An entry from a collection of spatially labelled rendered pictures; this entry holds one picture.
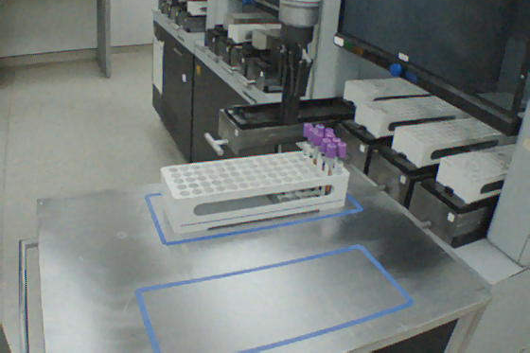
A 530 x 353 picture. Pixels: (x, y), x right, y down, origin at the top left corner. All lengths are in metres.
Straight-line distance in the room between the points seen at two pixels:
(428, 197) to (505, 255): 0.20
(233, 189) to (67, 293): 0.30
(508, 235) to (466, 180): 0.14
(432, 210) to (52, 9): 4.01
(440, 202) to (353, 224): 0.22
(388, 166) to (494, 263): 0.32
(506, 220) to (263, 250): 0.49
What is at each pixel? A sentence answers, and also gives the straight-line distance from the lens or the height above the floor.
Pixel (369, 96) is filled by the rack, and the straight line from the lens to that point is 1.31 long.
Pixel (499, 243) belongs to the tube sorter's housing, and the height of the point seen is 0.75.
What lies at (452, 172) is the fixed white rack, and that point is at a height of 0.85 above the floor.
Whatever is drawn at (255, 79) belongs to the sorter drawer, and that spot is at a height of 0.76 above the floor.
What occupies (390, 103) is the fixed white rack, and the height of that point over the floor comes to 0.86.
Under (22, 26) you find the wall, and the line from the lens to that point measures 4.61.
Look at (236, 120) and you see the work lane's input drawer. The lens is 1.17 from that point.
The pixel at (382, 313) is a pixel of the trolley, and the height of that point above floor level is 0.82.
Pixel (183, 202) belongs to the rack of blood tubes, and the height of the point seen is 0.88.
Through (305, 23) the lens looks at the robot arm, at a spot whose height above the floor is 1.06.
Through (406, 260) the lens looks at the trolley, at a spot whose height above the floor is 0.82.
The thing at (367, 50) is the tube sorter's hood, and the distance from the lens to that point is 1.22.
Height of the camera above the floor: 1.27
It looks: 26 degrees down
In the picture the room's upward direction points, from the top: 5 degrees clockwise
